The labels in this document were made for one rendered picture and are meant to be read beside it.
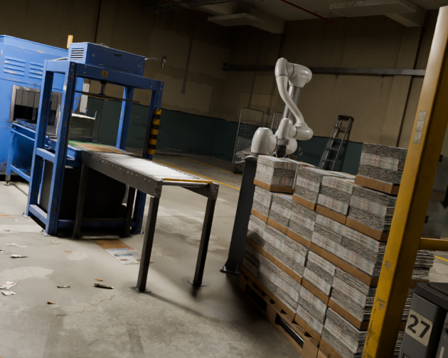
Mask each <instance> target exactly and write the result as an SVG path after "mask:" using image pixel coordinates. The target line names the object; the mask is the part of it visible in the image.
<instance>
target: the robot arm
mask: <svg viewBox="0 0 448 358"><path fill-rule="evenodd" d="M275 77H276V81H277V86H278V90H279V93H280V96H281V98H282V99H283V101H284V102H285V108H284V113H283V117H282V120H281V122H280V124H279V129H278V130H277V132H276V134H275V135H274V134H272V130H270V129H268V128H259V129H258V130H256V132H255V135H254V136H253V140H252V146H251V152H250V153H244V156H246V157H247V158H250V159H254V160H258V158H259V157H258V156H268V155H269V153H273V157H276V154H277V158H283V156H284V158H285V159H286V158H287V156H288V155H287V154H291V153H293V152H295V151H296V149H297V141H296V139H297V140H303V141H306V140H309V139H310V138H311V137H312V136H313V131H312V130H311V129H310V128H309V127H308V126H307V124H306V123H305V122H304V118H303V116H302V114H301V112H300V111H299V109H298V108H297V105H298V102H299V96H300V93H301V90H302V87H303V86H304V85H305V84H306V83H308V82H309V81H310V80H311V77H312V73H311V70H310V69H309V68H307V67H304V66H303V65H298V64H293V63H288V62H287V60H286V59H284V58H280V59H279V60H278V61H277V63H276V65H275ZM288 80H289V85H290V86H289V91H288V92H287V82H288ZM295 117H296V119H297V123H296V124H295V125H293V123H294V118H295Z"/></svg>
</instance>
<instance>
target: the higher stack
mask: <svg viewBox="0 0 448 358"><path fill-rule="evenodd" d="M364 144H365V145H364ZM364 144H363V149H362V154H361V155H362V156H361V158H362V159H361V161H360V163H359V164H360V166H359V168H358V174H357V175H358V176H361V177H364V178H369V179H371V180H377V181H379V182H382V183H387V184H390V185H392V186H393V185H397V186H400V183H401V179H402V173H403V170H404V166H405V160H406V157H407V151H408V149H405V148H398V147H392V146H384V145H380V144H374V143H364ZM353 190H354V191H353V193H352V196H351V203H350V204H349V205H350V210H349V216H348V218H350V219H352V220H355V221H357V222H360V223H361V224H364V225H366V226H368V227H371V228H373V229H376V230H378V231H380V232H381V233H382V232H388V233H390V227H391V224H392V220H393V214H394V211H395V205H396V201H397V198H398V195H394V194H390V193H386V192H383V191H379V190H376V189H372V188H369V187H366V186H363V185H362V186H357V185H354V189H353ZM343 232H344V233H343V243H342V245H341V246H340V249H339V250H340V251H339V253H338V254H339V255H338V258H339V259H340V260H342V261H344V262H346V263H347V264H349V265H351V266H352V267H354V268H356V269H358V270H359V271H361V272H363V273H364V274H366V275H368V276H370V277H371V278H379V277H380V272H381V268H382V265H383V259H384V255H385V249H386V246H387V241H380V240H377V239H375V238H373V237H370V236H368V235H367V234H364V233H362V232H359V231H358V230H355V229H353V228H351V227H345V229H344V231H343ZM435 252H436V251H433V250H424V249H418V251H417V257H416V260H415V266H414V269H413V272H412V278H411V279H412V280H428V276H429V272H430V268H432V267H433V263H434V262H433V261H434V259H435V257H434V256H435ZM332 287H333V290H332V291H333V292H332V293H331V299H332V300H333V301H334V302H335V303H337V304H338V305H340V306H341V307H342V308H343V309H345V310H346V311H348V312H349V313H350V314H352V315H353V316H354V317H356V318H357V319H359V320H360V321H361V322H370V316H371V313H372V309H373V303H374V300H375V294H376V290H377V286H369V285H367V284H366V283H364V282H362V281H361V280H359V279H357V278H356V277H355V276H352V275H351V274H349V273H348V272H346V271H344V270H343V269H342V268H336V273H335V277H334V282H333V285H332ZM414 292H415V288H409V291H408V294H407V300H406V303H405V309H404V312H403V315H402V321H401V322H407V317H408V314H409V311H410V305H411V302H412V297H413V293H414ZM327 309H328V310H327V316H326V317H327V319H326V323H325V326H324V327H323V331H322V339H323V340H325V341H326V342H327V343H328V344H329V345H330V346H331V347H333V348H334V349H335V350H336V351H337V352H338V353H339V354H340V355H341V356H342V357H343V358H361V357H362V353H363V348H364V344H365V340H366V335H367V331H368V330H359V329H358V328H357V327H356V326H354V325H353V324H351V323H350V322H349V321H347V319H345V318H344V317H342V316H341V315H340V314H338V313H337V312H336V311H335V310H333V309H332V308H327ZM404 332H405V330H399V333H398V339H397V342H396V346H395V351H394V354H399V353H400V348H401V344H402V339H403V335H404ZM317 358H333V357H332V356H331V355H330V354H329V353H328V352H327V351H326V350H325V349H324V348H323V347H322V346H319V351H318V356H317Z"/></svg>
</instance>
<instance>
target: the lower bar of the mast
mask: <svg viewBox="0 0 448 358"><path fill-rule="evenodd" d="M418 249H424V250H433V251H448V240H444V239H430V238H422V237H421V239H420V245H419V248H418Z"/></svg>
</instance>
